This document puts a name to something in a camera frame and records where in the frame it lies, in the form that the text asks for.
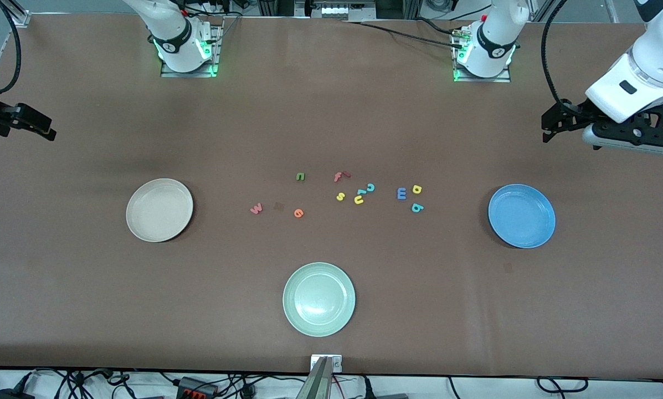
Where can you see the pink foam letter w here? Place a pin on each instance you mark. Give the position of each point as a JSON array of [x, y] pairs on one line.
[[256, 209]]

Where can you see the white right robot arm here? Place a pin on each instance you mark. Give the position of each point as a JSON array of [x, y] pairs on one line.
[[173, 33]]

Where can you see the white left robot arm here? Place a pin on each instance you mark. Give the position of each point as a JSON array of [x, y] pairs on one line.
[[494, 44]]

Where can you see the blue plate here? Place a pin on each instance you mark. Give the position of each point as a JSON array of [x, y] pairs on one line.
[[522, 216]]

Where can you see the beige brown plate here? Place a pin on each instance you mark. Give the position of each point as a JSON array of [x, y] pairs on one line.
[[159, 210]]

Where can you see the grey metal equipment box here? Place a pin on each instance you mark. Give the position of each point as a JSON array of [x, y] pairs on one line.
[[337, 10]]

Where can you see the black orange power strip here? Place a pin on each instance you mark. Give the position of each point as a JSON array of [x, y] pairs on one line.
[[197, 387]]

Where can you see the pale green plate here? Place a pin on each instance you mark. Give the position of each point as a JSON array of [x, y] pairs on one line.
[[319, 299]]

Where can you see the black power plug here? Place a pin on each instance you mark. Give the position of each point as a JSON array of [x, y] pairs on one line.
[[367, 388]]

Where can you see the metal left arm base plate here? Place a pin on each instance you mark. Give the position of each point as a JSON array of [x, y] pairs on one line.
[[505, 78]]

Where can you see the aluminium frame profile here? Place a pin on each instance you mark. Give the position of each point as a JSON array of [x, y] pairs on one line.
[[18, 14]]

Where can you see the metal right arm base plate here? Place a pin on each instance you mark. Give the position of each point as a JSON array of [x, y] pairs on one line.
[[216, 55]]

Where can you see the small metal mounting bracket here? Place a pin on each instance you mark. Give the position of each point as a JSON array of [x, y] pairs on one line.
[[337, 363]]

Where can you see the aluminium camera mount bar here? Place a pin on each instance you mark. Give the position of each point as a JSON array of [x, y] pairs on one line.
[[315, 385]]

